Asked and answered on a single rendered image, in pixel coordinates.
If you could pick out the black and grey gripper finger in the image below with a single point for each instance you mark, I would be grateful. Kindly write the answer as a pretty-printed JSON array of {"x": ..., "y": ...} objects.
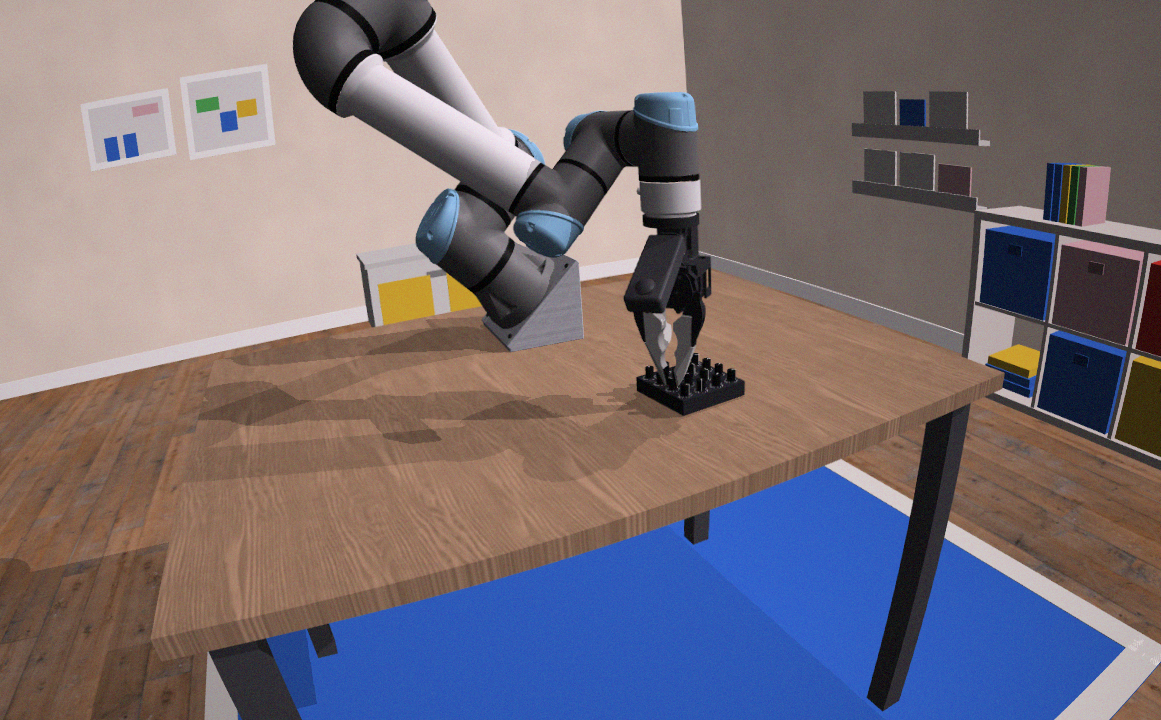
[
  {"x": 687, "y": 329},
  {"x": 656, "y": 337}
]

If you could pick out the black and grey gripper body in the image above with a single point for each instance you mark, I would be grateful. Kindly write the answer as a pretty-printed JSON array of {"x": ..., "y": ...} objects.
[{"x": 692, "y": 266}]

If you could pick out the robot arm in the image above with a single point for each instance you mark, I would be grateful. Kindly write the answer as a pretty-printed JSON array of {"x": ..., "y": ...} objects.
[{"x": 463, "y": 232}]

